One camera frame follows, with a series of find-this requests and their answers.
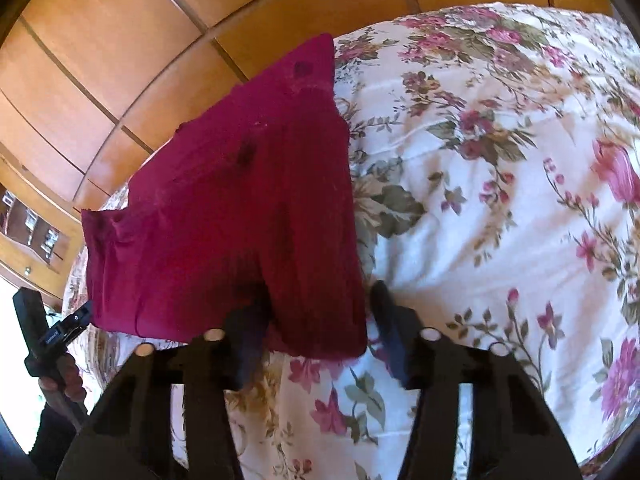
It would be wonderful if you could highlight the dark red garment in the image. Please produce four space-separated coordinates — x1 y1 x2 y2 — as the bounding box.
81 32 369 361

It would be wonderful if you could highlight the wooden shelf unit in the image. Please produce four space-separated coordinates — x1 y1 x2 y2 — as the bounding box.
0 157 85 308

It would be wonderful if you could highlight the floral bedspread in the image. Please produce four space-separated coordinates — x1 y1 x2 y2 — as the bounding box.
62 2 640 480

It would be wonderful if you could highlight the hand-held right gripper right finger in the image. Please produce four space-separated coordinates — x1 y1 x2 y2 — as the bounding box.
369 281 583 480

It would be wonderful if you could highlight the person's left forearm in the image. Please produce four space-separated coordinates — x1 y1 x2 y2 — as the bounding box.
27 402 83 480

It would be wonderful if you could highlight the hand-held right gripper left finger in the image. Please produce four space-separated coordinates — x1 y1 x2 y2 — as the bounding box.
55 305 273 480

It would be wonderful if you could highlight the person's left hand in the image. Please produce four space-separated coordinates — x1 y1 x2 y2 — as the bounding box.
39 347 92 427

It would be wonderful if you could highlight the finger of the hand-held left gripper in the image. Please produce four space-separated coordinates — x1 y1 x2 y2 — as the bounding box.
56 301 95 342

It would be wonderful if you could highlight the row of small bottles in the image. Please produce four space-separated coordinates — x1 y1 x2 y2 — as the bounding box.
1 191 66 261

